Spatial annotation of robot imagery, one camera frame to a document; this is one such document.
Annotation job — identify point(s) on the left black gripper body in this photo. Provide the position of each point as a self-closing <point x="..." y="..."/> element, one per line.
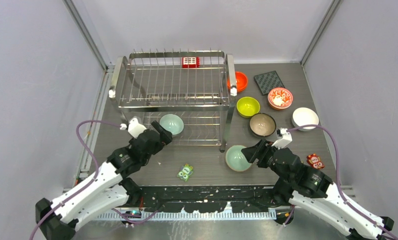
<point x="160" y="144"/>

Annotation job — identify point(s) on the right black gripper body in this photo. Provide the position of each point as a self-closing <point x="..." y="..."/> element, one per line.
<point x="271" y="163"/>

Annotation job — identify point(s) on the white plate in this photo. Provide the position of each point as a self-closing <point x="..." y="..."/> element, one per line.
<point x="172" y="123"/>

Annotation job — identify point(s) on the pale green ceramic bowl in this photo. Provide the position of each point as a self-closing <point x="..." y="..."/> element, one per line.
<point x="236" y="160"/>

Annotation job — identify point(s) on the dark blue ceramic bowl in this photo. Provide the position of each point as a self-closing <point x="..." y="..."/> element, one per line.
<point x="262" y="125"/>

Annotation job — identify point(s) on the yellow bowl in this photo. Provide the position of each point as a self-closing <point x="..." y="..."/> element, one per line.
<point x="247" y="107"/>

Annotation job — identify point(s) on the plain white bowl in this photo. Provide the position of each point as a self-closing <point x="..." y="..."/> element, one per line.
<point x="304" y="116"/>

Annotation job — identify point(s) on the metal two-tier dish rack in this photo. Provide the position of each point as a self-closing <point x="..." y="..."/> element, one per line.
<point x="151" y="84"/>

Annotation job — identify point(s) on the white bowl red pattern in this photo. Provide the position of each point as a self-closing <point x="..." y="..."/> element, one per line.
<point x="280" y="96"/>

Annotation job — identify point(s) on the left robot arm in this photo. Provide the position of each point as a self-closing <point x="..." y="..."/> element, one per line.
<point x="109" y="186"/>

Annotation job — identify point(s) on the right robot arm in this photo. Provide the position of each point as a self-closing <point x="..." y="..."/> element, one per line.
<point x="303" y="186"/>

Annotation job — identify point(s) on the green owl puzzle piece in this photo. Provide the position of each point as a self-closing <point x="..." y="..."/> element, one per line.
<point x="185" y="172"/>

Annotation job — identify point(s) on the dark grey studded baseplate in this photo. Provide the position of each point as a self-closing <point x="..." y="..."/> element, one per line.
<point x="268" y="81"/>

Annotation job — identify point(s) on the red white toy block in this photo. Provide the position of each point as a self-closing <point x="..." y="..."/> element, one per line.
<point x="190" y="62"/>

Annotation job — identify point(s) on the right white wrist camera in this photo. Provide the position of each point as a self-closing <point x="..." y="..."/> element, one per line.
<point x="284" y="138"/>

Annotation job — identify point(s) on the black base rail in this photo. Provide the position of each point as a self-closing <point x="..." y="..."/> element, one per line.
<point x="208" y="199"/>

